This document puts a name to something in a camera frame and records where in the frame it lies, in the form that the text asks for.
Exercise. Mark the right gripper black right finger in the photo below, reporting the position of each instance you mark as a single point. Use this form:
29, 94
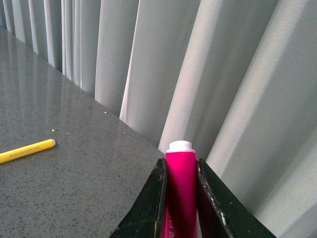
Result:
220, 213

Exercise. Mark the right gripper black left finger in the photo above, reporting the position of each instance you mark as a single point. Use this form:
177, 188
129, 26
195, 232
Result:
144, 219

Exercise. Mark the pink highlighter pen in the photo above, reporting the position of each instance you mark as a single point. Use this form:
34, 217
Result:
180, 212

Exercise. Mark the grey pleated curtain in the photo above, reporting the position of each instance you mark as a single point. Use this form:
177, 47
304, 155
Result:
114, 82

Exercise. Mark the yellow highlighter pen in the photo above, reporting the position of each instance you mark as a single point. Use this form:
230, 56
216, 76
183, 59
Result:
26, 150

